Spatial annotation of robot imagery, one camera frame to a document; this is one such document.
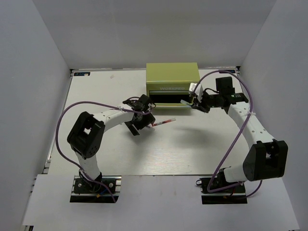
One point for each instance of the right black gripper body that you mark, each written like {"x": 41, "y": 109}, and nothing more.
{"x": 209, "y": 101}

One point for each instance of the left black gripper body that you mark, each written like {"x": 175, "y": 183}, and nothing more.
{"x": 145, "y": 120}

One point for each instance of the red gel pen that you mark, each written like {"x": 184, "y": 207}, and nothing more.
{"x": 163, "y": 122}

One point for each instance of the green metal drawer chest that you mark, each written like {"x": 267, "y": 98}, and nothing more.
{"x": 168, "y": 83}

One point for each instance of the green gel pen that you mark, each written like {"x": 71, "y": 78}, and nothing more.
{"x": 186, "y": 103}

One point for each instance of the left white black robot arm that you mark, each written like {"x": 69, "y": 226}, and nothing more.
{"x": 87, "y": 133}

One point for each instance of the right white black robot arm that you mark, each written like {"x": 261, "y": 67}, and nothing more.
{"x": 267, "y": 156}

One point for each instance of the right blue corner label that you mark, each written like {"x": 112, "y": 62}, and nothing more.
{"x": 231, "y": 71}

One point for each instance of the blue corner label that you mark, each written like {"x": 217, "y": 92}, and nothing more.
{"x": 81, "y": 74}
{"x": 231, "y": 71}

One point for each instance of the left blue corner label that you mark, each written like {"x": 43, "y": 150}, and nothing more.
{"x": 81, "y": 74}

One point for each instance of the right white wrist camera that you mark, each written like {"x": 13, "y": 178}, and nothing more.
{"x": 196, "y": 90}

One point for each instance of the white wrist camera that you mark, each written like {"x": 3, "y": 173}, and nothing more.
{"x": 196, "y": 90}
{"x": 129, "y": 101}

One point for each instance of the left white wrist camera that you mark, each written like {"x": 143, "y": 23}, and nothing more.
{"x": 129, "y": 101}

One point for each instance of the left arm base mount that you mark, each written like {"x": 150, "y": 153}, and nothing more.
{"x": 82, "y": 192}

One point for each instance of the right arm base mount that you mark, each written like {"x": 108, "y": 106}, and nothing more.
{"x": 231, "y": 196}

